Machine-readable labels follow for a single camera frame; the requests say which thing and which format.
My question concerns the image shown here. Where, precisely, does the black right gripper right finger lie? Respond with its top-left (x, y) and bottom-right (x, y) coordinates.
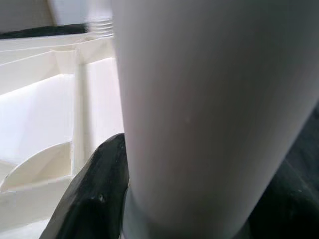
top-left (246, 163), bottom-right (319, 239)

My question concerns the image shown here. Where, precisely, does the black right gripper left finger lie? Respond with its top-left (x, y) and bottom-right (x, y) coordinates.
top-left (38, 133), bottom-right (130, 239)

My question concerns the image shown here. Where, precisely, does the white plastic ribbed table top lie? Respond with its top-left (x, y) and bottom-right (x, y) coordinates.
top-left (0, 32), bottom-right (125, 239)

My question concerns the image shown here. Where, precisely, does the white tapered plastic table leg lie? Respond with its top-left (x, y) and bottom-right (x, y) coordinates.
top-left (86, 0), bottom-right (115, 39)
top-left (111, 0), bottom-right (319, 239)

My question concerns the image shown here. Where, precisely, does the black table cloth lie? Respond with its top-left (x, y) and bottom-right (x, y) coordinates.
top-left (0, 23), bottom-right (319, 197)

